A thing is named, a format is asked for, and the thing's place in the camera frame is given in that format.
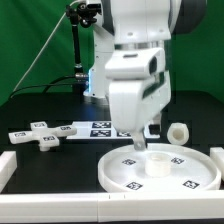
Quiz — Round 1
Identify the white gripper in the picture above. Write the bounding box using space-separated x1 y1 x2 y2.
105 48 171 151

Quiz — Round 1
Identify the white right fence block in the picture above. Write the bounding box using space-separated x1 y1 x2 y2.
210 147 224 181

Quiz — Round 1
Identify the white front fence bar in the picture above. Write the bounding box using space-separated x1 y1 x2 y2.
0 190 224 223

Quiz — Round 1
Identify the white marker sheet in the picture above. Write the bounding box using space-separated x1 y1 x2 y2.
65 120 162 141

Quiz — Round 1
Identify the black cable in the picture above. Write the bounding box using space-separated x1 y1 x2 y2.
9 75 90 99

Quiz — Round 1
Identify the white cable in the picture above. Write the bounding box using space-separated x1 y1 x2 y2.
12 0 88 93

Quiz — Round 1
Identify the black camera stand pole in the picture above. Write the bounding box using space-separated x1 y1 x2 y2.
65 2 101 94

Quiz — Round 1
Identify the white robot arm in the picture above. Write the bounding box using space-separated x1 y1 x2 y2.
84 0 207 150

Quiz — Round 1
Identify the white left fence block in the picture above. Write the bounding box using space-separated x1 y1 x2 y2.
0 151 17 193

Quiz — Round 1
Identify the white fence block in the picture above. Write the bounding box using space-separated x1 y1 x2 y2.
0 151 17 193
210 147 224 181

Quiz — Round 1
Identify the white cross-shaped table base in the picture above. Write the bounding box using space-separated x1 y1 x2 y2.
8 121 77 152

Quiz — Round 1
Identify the white round table top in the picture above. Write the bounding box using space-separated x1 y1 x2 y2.
98 143 222 193

